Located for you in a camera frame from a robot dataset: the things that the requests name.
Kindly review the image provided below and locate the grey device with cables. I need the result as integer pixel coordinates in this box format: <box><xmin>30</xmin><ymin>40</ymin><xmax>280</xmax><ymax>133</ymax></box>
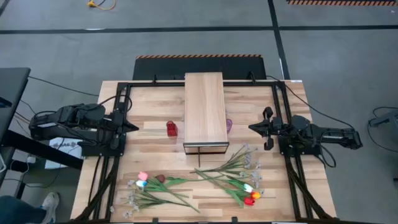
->
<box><xmin>368</xmin><ymin>106</ymin><xmax>398</xmax><ymax>153</ymax></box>

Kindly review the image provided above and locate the thin black floor cable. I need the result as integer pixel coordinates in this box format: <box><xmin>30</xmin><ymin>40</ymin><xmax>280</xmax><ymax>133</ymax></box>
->
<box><xmin>27</xmin><ymin>76</ymin><xmax>99</xmax><ymax>97</ymax></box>

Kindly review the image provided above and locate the red glass vase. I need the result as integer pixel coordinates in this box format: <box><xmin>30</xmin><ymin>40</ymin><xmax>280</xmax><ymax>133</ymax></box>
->
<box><xmin>166</xmin><ymin>120</ymin><xmax>178</xmax><ymax>138</ymax></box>

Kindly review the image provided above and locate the red artificial tulip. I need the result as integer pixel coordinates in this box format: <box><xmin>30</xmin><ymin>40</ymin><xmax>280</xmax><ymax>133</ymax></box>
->
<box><xmin>222</xmin><ymin>183</ymin><xmax>256</xmax><ymax>208</ymax></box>

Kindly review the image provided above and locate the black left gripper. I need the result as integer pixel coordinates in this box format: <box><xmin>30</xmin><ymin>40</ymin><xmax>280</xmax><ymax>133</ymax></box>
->
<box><xmin>107</xmin><ymin>111</ymin><xmax>140</xmax><ymax>150</ymax></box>

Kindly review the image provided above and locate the person's shoe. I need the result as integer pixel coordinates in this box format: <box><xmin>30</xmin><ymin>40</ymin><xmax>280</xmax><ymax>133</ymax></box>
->
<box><xmin>41</xmin><ymin>192</ymin><xmax>60</xmax><ymax>224</ymax></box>

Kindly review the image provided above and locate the blue white artificial tulip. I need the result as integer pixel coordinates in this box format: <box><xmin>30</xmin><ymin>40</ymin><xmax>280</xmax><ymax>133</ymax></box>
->
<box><xmin>136</xmin><ymin>179</ymin><xmax>190</xmax><ymax>198</ymax></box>

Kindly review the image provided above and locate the person's leg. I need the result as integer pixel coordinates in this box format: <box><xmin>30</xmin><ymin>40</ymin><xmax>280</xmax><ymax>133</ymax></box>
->
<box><xmin>0</xmin><ymin>195</ymin><xmax>47</xmax><ymax>224</ymax></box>

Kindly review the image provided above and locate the maroon artificial tulip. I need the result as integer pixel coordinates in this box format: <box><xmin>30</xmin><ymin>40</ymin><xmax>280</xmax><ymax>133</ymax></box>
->
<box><xmin>156</xmin><ymin>174</ymin><xmax>226</xmax><ymax>187</ymax></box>

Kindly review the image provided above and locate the black floor mat hazard edge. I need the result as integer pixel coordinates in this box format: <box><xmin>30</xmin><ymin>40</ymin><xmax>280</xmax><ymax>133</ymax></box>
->
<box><xmin>132</xmin><ymin>54</ymin><xmax>267</xmax><ymax>81</ymax></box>

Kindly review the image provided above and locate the yellow floor cable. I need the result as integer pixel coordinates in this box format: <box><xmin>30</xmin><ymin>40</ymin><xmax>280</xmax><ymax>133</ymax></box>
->
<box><xmin>86</xmin><ymin>0</ymin><xmax>116</xmax><ymax>11</ymax></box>

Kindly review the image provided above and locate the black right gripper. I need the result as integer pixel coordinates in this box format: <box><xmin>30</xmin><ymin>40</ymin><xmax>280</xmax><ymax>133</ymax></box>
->
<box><xmin>248</xmin><ymin>106</ymin><xmax>282</xmax><ymax>151</ymax></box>

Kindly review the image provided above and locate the black desk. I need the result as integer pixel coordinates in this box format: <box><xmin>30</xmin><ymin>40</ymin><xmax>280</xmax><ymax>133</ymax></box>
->
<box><xmin>0</xmin><ymin>67</ymin><xmax>84</xmax><ymax>200</ymax></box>

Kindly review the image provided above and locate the wooden shelf with black frame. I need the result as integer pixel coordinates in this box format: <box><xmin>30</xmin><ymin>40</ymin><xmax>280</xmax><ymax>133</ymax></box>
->
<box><xmin>182</xmin><ymin>72</ymin><xmax>230</xmax><ymax>156</ymax></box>

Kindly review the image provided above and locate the white printed paper sheet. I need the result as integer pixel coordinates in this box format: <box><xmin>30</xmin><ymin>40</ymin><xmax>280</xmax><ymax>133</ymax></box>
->
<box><xmin>45</xmin><ymin>138</ymin><xmax>83</xmax><ymax>170</ymax></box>

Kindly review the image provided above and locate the pink artificial tulip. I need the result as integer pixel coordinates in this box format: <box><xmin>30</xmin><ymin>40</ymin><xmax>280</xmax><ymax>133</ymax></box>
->
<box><xmin>138</xmin><ymin>171</ymin><xmax>200</xmax><ymax>213</ymax></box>

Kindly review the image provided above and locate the orange yellow artificial tulip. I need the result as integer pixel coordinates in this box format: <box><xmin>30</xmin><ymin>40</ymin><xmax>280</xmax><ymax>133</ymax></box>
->
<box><xmin>201</xmin><ymin>170</ymin><xmax>262</xmax><ymax>200</ymax></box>

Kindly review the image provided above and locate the orange black hazard tape strip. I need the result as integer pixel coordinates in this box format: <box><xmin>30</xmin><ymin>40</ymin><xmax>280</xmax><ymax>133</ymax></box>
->
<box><xmin>286</xmin><ymin>0</ymin><xmax>398</xmax><ymax>6</ymax></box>

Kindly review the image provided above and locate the black aluminium table frame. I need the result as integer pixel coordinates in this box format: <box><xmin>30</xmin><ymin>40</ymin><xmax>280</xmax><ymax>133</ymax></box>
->
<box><xmin>70</xmin><ymin>72</ymin><xmax>338</xmax><ymax>224</ymax></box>

